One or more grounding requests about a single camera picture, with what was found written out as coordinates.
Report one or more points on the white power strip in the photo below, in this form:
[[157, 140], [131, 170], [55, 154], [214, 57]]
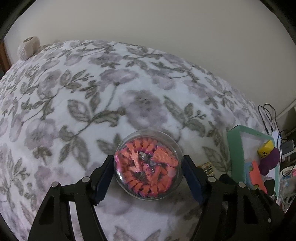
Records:
[[277, 139]]

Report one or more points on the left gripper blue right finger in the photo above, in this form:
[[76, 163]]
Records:
[[190, 173]]

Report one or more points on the teal rimmed white tray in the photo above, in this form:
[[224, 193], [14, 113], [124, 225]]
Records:
[[243, 144]]

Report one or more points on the clear dome with orange toys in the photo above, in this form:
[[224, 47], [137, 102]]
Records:
[[147, 164]]

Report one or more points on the black square plug adapter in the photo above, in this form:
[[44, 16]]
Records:
[[269, 184]]

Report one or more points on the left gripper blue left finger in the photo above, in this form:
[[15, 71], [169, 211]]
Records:
[[102, 177]]

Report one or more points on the yellow purple toy figure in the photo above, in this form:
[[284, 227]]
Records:
[[269, 157]]

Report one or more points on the floral white grey blanket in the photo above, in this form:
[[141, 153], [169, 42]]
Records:
[[71, 104]]

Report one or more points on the beige yarn ball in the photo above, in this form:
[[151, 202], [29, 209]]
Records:
[[28, 48]]

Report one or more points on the black gold patterned box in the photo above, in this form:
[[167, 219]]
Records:
[[207, 168]]

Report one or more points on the black charger adapter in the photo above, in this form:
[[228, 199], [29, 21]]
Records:
[[287, 147]]

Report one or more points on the orange blue toy phone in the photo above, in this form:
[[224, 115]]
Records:
[[253, 177]]

